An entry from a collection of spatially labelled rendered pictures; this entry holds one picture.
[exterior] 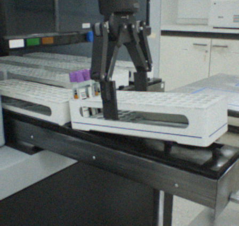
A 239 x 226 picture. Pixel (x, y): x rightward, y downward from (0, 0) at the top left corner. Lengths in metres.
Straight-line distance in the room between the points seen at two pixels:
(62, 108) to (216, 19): 2.42
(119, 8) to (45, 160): 0.40
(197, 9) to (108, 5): 3.17
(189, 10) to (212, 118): 3.29
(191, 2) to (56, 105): 3.18
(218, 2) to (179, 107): 2.50
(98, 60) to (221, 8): 2.47
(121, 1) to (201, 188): 0.34
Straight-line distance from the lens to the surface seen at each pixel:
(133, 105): 0.59
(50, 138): 0.73
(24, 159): 0.78
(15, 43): 0.79
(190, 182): 0.55
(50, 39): 0.86
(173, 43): 3.18
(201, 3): 3.74
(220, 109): 0.58
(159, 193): 1.05
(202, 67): 3.08
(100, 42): 0.58
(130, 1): 0.61
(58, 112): 0.72
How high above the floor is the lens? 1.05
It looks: 16 degrees down
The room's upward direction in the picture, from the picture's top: straight up
